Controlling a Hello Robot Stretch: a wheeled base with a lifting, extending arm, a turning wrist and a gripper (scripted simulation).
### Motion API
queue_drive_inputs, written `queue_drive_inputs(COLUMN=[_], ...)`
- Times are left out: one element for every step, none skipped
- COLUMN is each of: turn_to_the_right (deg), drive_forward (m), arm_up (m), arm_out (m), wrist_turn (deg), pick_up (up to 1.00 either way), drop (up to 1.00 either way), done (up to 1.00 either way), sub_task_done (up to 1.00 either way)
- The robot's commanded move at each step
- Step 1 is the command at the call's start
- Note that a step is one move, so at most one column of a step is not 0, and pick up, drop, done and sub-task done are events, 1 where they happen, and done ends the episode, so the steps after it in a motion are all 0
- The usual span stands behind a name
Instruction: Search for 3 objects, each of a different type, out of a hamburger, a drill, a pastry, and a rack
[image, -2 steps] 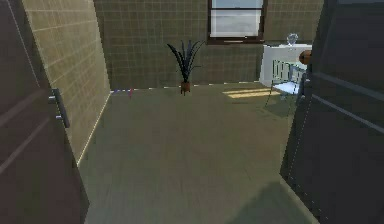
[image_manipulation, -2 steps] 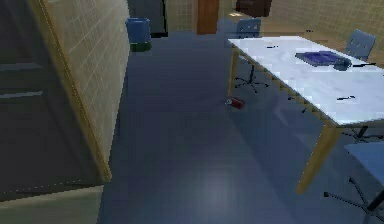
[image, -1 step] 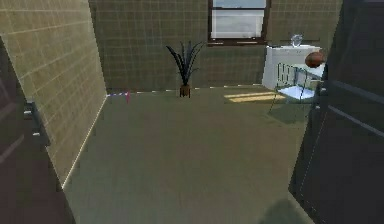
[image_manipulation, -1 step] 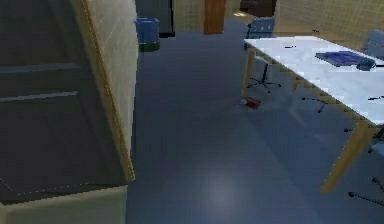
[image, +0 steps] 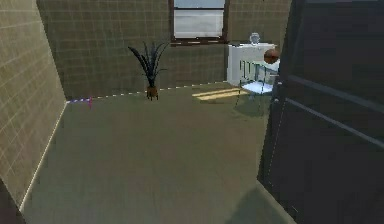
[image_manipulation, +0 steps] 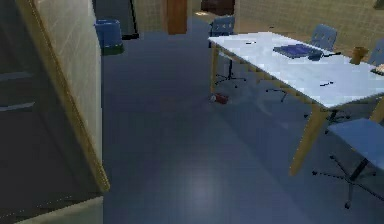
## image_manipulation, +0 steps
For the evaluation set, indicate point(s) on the white table with wooden legs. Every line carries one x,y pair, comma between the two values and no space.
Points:
300,71

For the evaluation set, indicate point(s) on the blue waste bin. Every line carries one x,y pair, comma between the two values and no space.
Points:
108,33

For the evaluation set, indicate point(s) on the dark cabinet with wooden edge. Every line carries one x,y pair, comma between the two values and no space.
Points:
40,110

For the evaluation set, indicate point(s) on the brown cup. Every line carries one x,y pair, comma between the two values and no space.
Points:
358,54

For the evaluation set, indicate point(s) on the brown wooden door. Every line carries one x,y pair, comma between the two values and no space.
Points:
176,16

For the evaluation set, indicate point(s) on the black floor lamp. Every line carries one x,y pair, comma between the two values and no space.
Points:
133,23

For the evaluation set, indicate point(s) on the red can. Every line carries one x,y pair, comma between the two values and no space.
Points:
220,98

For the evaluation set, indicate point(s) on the black pen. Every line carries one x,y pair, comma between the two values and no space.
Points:
250,42
331,53
326,83

